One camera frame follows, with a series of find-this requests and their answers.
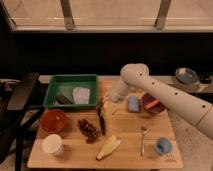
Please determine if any red yellow apple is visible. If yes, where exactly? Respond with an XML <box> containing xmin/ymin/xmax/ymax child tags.
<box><xmin>102</xmin><ymin>102</ymin><xmax>109</xmax><ymax>113</ymax></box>

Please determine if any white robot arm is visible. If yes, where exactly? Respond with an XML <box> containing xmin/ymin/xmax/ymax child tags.
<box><xmin>109</xmin><ymin>63</ymin><xmax>213</xmax><ymax>140</ymax></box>

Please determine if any blue cup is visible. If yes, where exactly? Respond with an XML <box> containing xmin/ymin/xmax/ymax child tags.
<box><xmin>155</xmin><ymin>137</ymin><xmax>173</xmax><ymax>155</ymax></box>

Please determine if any white plastic cup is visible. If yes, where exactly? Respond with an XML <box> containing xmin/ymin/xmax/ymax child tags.
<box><xmin>42</xmin><ymin>134</ymin><xmax>63</xmax><ymax>156</ymax></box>

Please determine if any blue sponge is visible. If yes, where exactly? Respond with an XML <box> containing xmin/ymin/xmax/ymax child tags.
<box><xmin>128</xmin><ymin>96</ymin><xmax>140</xmax><ymax>112</ymax></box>

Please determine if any white cloth in tray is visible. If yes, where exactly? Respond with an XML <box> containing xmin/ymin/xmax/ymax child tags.
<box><xmin>72</xmin><ymin>87</ymin><xmax>90</xmax><ymax>104</ymax></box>

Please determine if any bunch of dark grapes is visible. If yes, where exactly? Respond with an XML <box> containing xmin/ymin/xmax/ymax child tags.
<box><xmin>78</xmin><ymin>119</ymin><xmax>99</xmax><ymax>144</ymax></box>

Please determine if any wooden board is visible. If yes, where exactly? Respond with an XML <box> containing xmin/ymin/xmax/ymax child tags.
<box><xmin>27</xmin><ymin>78</ymin><xmax>184</xmax><ymax>170</ymax></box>

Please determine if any yellow banana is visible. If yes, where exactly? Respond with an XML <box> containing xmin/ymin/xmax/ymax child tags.
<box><xmin>96</xmin><ymin>135</ymin><xmax>121</xmax><ymax>160</ymax></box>

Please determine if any purple bowl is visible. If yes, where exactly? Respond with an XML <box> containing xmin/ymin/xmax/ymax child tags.
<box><xmin>141</xmin><ymin>93</ymin><xmax>166</xmax><ymax>114</ymax></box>

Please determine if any silver fork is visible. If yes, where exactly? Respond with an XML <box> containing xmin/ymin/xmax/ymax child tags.
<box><xmin>140</xmin><ymin>126</ymin><xmax>148</xmax><ymax>156</ymax></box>

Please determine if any orange carrot in bowl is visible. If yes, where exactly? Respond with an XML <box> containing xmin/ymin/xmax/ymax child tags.
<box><xmin>144</xmin><ymin>99</ymin><xmax>159</xmax><ymax>110</ymax></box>

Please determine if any green plastic tray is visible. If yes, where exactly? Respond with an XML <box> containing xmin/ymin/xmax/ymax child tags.
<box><xmin>43</xmin><ymin>74</ymin><xmax>98</xmax><ymax>110</ymax></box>

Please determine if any dark brown block in tray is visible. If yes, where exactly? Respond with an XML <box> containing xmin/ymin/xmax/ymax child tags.
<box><xmin>56</xmin><ymin>95</ymin><xmax>72</xmax><ymax>104</ymax></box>

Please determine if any orange plastic bowl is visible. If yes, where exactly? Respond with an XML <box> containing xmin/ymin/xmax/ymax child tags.
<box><xmin>40</xmin><ymin>109</ymin><xmax>67</xmax><ymax>133</ymax></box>

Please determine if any metal bowl on ledge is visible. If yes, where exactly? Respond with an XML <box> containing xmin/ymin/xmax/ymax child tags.
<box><xmin>175</xmin><ymin>67</ymin><xmax>198</xmax><ymax>84</ymax></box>

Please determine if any black chair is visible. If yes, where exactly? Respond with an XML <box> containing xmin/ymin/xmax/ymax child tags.
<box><xmin>0</xmin><ymin>73</ymin><xmax>44</xmax><ymax>171</ymax></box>

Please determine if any dark object on ledge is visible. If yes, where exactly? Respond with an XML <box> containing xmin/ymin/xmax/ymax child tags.
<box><xmin>200</xmin><ymin>72</ymin><xmax>211</xmax><ymax>84</ymax></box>

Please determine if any black handled knife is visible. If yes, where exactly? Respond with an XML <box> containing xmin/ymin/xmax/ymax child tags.
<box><xmin>96</xmin><ymin>101</ymin><xmax>106</xmax><ymax>135</ymax></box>

